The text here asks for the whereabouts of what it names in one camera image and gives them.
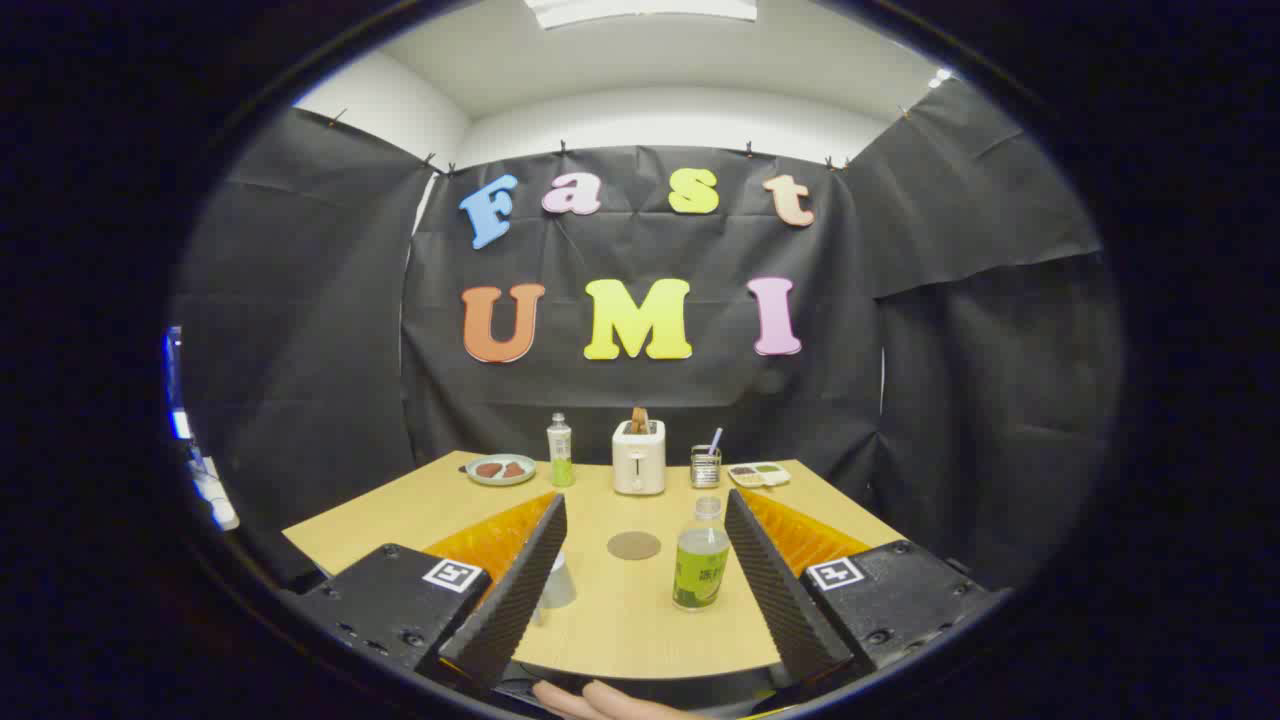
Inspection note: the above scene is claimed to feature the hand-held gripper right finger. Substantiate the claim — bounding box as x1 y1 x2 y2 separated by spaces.
725 489 1007 686

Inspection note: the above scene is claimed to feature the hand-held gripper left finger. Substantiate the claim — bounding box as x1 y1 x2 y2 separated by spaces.
285 492 568 693

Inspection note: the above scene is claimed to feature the white cup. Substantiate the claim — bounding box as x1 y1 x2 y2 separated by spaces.
535 550 578 611

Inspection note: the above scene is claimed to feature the green label juice bottle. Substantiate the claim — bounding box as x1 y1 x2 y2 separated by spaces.
672 496 731 611

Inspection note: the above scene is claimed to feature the capped green tea bottle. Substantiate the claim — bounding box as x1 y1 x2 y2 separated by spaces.
546 412 576 488

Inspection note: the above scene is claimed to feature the wooden table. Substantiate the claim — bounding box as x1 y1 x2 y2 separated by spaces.
282 450 906 681

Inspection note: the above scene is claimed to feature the pale green plate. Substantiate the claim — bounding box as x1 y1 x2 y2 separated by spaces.
465 454 538 487

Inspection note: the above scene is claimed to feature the white toaster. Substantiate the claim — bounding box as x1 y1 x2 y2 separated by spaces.
612 420 667 496

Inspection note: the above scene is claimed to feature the ceiling light panel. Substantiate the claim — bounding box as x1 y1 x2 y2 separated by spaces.
525 0 758 29

